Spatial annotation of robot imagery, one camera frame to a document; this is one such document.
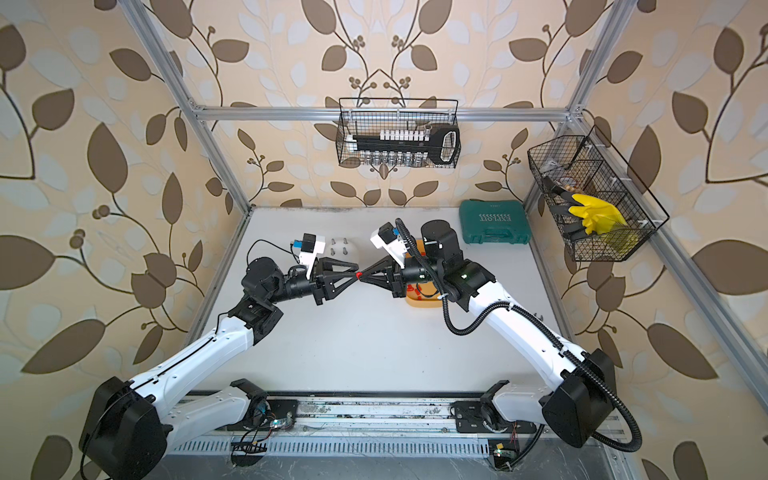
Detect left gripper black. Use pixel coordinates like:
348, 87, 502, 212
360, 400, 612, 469
262, 258, 355, 310

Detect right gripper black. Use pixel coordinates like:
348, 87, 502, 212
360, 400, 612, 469
361, 253, 445, 298

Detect white dome screw holder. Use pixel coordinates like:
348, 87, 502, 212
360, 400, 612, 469
324, 237, 360, 264

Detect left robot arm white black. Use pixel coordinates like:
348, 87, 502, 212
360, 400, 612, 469
79, 257, 358, 479

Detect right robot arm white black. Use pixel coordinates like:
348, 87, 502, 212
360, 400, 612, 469
358, 219, 642, 453

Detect yellow plastic tray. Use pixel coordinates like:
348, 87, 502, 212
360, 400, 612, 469
405, 238, 445, 308

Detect green plastic tool case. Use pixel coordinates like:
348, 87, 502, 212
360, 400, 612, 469
459, 200, 532, 245

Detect black pliers in basket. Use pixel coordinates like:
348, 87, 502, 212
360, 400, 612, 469
543, 176, 588, 242

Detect yellow rubber glove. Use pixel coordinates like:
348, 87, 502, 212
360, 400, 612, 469
568, 194, 628, 235

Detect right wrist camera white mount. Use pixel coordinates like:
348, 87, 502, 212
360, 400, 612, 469
370, 222, 407, 268

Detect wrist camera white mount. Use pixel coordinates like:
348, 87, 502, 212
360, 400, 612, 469
291, 233, 326, 279
370, 222, 407, 268

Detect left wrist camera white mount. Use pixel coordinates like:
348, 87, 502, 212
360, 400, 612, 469
291, 233, 326, 279

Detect socket set rail black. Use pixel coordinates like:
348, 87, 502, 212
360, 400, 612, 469
343, 125, 461, 167

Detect black wire basket back wall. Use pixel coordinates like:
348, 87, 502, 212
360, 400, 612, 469
335, 96, 462, 169

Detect black wire basket wall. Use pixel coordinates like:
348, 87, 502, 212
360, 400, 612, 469
335, 96, 462, 169
527, 126, 669, 262

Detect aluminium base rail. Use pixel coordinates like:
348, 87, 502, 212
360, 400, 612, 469
128, 394, 625, 457

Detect black wire basket right wall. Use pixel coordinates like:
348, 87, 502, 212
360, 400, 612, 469
527, 126, 669, 262

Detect black corrugated cable right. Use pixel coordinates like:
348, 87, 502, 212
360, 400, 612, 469
392, 218, 643, 469

